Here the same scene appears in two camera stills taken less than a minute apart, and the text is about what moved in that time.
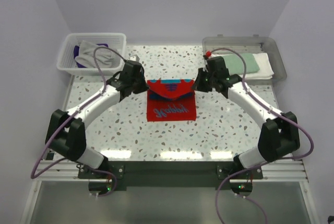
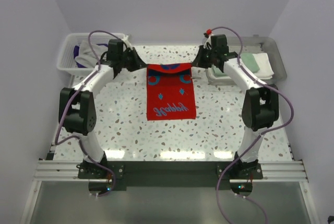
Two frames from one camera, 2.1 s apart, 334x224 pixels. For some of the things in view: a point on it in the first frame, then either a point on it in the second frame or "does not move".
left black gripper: [144, 86] to [138, 62]
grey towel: [105, 58] does not move
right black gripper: [198, 84] to [199, 61]
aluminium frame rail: [290, 170] does not move
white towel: [265, 71] does not move
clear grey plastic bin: [223, 45] does not move
